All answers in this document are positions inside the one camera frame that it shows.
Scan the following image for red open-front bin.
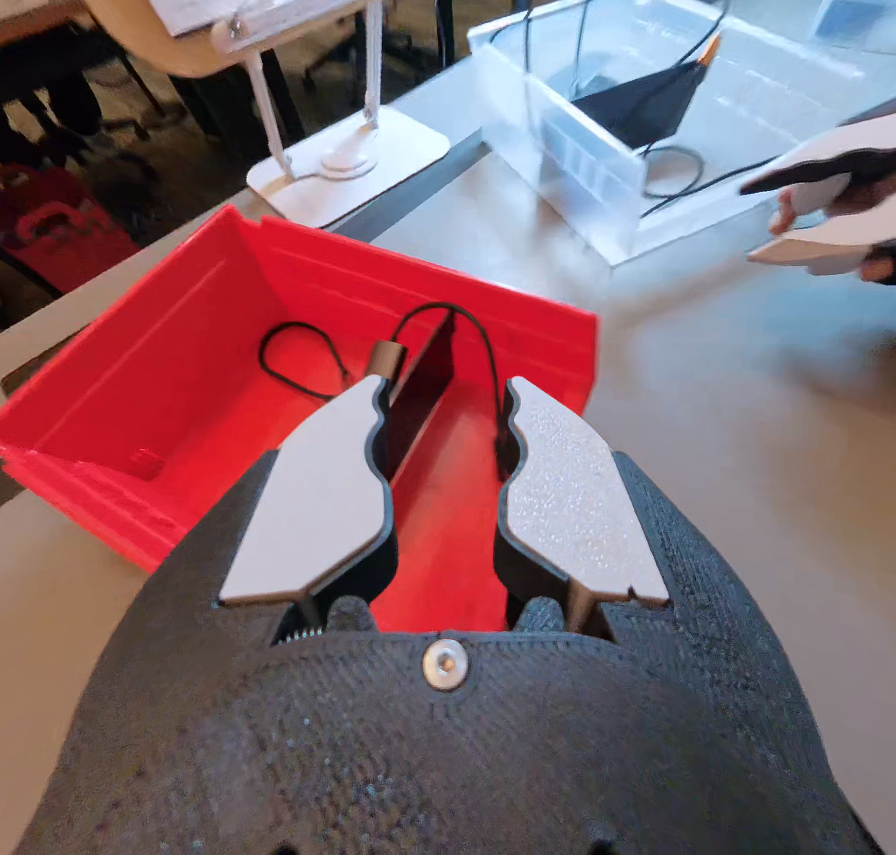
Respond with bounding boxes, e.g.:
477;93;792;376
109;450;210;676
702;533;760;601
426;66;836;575
0;204;599;635

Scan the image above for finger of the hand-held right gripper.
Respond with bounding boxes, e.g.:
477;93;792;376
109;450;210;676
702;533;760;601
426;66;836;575
741;113;896;215
746;213;896;277

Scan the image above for dark red backpack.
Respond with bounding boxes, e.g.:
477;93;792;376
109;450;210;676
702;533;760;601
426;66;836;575
0;162;141;295

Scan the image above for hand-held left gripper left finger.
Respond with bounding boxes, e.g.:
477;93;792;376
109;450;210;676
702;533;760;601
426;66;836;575
219;374;399;626

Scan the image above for black cable with orange plugs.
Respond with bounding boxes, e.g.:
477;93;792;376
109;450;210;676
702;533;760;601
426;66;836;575
638;0;779;221

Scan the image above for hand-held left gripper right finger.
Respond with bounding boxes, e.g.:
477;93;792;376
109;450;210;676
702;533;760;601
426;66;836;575
493;375;671;633

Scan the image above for black adapter cable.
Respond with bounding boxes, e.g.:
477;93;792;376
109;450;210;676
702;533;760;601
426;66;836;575
392;301;506;481

